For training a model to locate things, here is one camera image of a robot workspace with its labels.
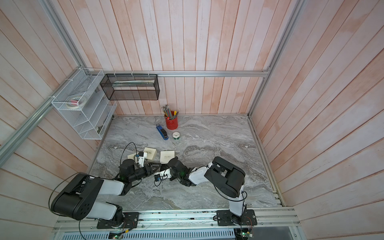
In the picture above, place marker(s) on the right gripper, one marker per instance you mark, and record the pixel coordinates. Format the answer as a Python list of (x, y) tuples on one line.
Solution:
[(172, 178)]

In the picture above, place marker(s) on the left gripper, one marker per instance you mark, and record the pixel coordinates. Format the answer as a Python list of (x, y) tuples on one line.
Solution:
[(150, 167)]

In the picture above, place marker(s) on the large cream jewelry box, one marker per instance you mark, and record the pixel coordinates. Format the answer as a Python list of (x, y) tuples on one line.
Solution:
[(166, 156)]

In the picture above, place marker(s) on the small cream jewelry box front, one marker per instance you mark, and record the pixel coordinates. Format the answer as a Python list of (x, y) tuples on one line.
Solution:
[(133, 157)]

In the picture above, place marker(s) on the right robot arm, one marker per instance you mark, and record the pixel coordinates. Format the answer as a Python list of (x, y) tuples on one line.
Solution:
[(227, 179)]

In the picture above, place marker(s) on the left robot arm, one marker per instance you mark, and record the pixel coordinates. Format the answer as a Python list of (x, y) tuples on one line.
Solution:
[(78, 199)]

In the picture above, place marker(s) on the green sticker roll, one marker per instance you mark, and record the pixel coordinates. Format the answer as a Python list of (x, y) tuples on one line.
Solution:
[(176, 135)]

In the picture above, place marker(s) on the blue stapler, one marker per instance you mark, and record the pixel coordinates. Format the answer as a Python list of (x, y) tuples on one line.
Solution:
[(162, 132)]

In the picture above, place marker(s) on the red pen holder cup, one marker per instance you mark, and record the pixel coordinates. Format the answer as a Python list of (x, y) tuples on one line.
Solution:
[(172, 123)]

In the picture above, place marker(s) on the pens in cup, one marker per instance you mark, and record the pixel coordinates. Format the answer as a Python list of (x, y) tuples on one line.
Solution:
[(170, 115)]

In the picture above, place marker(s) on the tape roll on shelf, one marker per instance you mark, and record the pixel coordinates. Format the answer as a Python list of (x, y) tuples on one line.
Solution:
[(75, 103)]

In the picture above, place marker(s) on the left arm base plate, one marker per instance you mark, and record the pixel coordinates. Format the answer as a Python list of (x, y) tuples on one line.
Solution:
[(128, 220)]

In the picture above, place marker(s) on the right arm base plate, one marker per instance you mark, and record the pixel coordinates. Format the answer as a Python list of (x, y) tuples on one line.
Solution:
[(226, 218)]

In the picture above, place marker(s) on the black mesh wall basket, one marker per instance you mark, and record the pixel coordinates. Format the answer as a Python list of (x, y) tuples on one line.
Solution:
[(131, 87)]

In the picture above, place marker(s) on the white wire wall shelf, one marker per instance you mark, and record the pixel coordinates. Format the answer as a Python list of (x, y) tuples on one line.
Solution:
[(84, 105)]

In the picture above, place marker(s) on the aluminium front rail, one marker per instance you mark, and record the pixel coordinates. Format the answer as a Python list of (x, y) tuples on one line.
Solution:
[(187, 219)]

